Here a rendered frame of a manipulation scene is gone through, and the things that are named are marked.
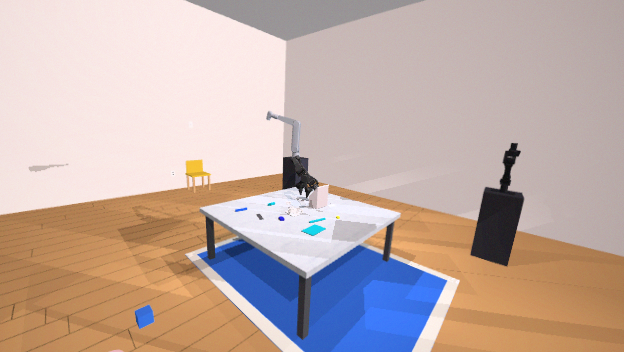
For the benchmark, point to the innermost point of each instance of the cyan flat rectangular plate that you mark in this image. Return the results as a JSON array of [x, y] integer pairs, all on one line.
[[313, 230]]

